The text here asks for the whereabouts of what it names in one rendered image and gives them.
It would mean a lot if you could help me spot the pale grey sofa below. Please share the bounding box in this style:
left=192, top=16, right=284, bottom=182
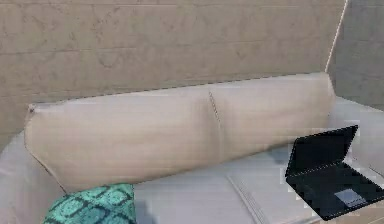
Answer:
left=0, top=71, right=384, bottom=224

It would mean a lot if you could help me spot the green patterned cushion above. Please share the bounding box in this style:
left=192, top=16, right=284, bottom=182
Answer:
left=42, top=182, right=138, bottom=224

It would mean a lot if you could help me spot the black laptop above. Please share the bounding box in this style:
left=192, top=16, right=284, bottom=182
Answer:
left=284, top=124, right=384, bottom=222

